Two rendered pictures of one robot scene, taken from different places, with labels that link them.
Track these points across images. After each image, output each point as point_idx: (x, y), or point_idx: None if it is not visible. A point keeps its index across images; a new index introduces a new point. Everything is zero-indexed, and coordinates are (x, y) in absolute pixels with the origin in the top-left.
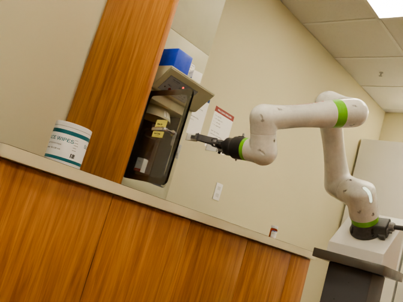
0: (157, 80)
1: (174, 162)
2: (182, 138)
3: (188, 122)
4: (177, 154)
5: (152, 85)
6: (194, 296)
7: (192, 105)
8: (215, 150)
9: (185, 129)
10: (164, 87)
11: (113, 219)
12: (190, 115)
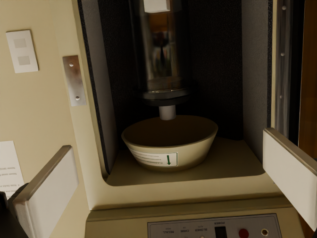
0: (301, 232)
1: (68, 42)
2: (79, 127)
3: (87, 178)
4: (70, 71)
5: (294, 208)
6: None
7: (119, 232)
8: (37, 201)
9: (84, 156)
10: (262, 229)
11: None
12: (90, 199)
